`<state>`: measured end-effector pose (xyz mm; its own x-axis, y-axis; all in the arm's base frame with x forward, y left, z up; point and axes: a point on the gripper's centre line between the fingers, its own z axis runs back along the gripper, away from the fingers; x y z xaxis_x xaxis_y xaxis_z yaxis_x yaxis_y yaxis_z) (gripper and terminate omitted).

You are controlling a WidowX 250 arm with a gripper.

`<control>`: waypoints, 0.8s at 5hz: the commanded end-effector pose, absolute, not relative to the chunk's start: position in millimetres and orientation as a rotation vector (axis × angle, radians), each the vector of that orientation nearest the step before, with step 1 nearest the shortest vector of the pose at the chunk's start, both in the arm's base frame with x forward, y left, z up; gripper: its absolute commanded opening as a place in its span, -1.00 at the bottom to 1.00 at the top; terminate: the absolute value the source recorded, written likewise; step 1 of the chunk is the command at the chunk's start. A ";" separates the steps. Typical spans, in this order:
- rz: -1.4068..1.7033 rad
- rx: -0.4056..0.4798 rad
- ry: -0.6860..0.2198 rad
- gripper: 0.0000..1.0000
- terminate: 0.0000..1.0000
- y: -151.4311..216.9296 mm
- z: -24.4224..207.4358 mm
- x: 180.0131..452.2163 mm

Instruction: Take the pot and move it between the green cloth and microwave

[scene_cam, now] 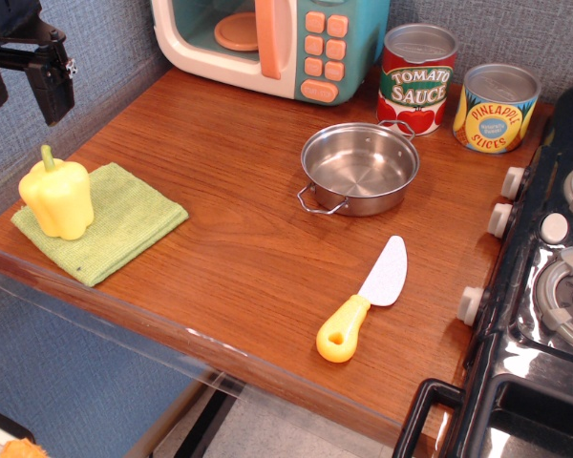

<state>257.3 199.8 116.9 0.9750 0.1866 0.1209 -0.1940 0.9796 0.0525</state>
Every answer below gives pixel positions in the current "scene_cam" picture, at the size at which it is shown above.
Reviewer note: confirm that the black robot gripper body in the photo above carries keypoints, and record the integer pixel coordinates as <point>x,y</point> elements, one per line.
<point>21,24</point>

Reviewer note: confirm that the small stainless steel pot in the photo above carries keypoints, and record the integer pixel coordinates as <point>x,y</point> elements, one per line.
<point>358,169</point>

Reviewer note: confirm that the green folded cloth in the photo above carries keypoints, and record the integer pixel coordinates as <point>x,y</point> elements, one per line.
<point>130,216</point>

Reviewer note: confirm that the orange microwave turntable plate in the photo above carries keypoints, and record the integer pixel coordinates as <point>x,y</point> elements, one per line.
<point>237,32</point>

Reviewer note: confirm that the toy microwave teal and cream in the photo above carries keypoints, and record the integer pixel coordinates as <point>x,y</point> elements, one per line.
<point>313,51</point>

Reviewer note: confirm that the yellow toy bell pepper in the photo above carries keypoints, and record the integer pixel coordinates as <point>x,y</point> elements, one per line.
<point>59,194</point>

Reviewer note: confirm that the orange object at corner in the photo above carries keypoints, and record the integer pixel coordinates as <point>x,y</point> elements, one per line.
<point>22,448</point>

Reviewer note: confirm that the tomato sauce can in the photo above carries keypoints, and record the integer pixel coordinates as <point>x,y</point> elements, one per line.
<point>416,73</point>

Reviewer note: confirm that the pineapple slices can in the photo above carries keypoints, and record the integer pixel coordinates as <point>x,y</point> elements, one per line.
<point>495,107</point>

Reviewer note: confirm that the grey stove knob middle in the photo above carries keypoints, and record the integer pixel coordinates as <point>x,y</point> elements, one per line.
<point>499,218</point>

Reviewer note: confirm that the grey stove knob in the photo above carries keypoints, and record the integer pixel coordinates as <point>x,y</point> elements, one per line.
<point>499,218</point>
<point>512,181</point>
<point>469,304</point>

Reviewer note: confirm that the grey stove knob lower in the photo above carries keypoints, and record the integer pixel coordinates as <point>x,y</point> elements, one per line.
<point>469,304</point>

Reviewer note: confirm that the grey stove knob upper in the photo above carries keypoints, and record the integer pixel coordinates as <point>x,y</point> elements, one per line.
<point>512,181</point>

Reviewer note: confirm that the black toy stove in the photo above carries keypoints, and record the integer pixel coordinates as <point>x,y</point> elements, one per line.
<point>517,396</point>

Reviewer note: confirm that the toy knife yellow handle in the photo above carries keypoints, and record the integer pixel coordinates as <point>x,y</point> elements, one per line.
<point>337,339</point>

